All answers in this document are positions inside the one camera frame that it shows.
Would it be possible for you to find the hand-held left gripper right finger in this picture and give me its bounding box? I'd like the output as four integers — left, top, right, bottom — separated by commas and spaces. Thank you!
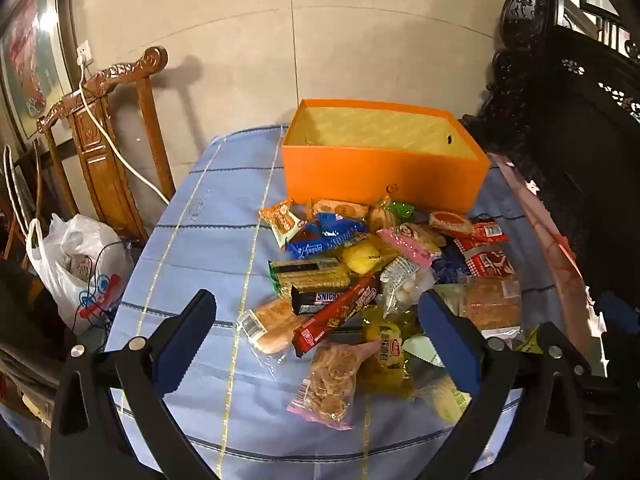
417, 289, 608, 480

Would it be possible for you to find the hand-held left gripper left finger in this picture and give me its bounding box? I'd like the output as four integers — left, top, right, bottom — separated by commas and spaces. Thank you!
48, 289, 221, 480

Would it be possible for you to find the dark blue patterned packet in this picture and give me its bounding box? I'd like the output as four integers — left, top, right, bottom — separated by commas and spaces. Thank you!
431, 246, 472, 287

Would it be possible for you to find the clear-wrapped round bread packet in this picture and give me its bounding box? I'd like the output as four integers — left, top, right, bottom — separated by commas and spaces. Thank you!
236, 296, 312, 357

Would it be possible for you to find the orange cardboard box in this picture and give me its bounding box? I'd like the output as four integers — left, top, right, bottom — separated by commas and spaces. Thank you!
281, 99, 492, 213

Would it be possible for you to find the pale cookie packet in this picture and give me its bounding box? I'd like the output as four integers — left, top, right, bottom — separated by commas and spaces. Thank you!
417, 375, 473, 423

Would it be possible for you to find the brown cake packet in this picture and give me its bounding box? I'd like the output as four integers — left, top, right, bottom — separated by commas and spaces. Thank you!
460, 276, 522, 332

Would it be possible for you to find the yellow lemon snack packet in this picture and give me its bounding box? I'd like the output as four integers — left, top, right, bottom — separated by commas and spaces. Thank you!
359, 309, 417, 397

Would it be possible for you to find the clear packet of white balls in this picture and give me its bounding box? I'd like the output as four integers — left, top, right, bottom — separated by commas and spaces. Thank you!
379, 256, 437, 319

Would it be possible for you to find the yellow and black packet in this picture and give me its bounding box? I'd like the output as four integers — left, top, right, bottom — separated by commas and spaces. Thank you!
516, 324, 547, 354

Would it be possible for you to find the red checkered snack packet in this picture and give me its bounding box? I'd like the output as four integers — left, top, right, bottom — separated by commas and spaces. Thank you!
454, 237, 517, 279

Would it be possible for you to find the blue striped tablecloth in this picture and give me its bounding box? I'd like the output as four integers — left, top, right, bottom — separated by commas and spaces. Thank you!
106, 124, 598, 480

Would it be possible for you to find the pink snack packet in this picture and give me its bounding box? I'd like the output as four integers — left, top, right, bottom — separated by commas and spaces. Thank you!
377, 223, 447, 267

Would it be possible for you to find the long red biscuit packet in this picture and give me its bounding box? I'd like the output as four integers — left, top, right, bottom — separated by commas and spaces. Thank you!
292, 275, 379, 359

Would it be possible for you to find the small red snack packet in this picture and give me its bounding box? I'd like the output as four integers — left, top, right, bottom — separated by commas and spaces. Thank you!
467, 219, 509, 242

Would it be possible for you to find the round red pie packet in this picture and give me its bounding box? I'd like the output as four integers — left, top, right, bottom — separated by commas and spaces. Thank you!
428, 211, 476, 236

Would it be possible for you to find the white plastic bag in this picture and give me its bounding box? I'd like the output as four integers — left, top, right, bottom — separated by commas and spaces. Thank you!
26, 213, 136, 337

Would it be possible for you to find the dark chocolate bar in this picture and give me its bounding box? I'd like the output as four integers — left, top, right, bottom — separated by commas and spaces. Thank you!
291, 285, 361, 317

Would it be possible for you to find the clear green cookie packet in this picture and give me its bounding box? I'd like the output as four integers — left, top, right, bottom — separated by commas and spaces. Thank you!
368, 197, 417, 234

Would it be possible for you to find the green-edged cracker packet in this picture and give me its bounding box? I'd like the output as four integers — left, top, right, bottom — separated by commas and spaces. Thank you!
269, 257, 351, 297

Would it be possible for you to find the orange snack packet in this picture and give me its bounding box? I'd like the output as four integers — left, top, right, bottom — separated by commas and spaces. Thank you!
258, 198, 307, 250

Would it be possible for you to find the blue snack packet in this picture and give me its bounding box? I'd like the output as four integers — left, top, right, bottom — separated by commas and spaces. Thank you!
316, 212, 372, 242
287, 230, 348, 262

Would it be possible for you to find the orange-wrapped cake packet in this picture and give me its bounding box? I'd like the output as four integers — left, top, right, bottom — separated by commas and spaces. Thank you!
310, 199, 372, 222

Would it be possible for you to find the carved wooden chair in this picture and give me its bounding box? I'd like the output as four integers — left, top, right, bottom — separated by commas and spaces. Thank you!
36, 46, 177, 247

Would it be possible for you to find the dark carved wooden cabinet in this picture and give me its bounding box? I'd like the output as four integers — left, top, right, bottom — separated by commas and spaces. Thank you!
462, 0, 640, 411

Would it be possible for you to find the white power cable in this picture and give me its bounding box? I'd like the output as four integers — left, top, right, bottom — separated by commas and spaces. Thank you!
74, 59, 172, 207

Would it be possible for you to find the framed wall picture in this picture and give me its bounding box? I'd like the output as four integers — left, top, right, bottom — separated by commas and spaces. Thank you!
0, 0, 77, 148

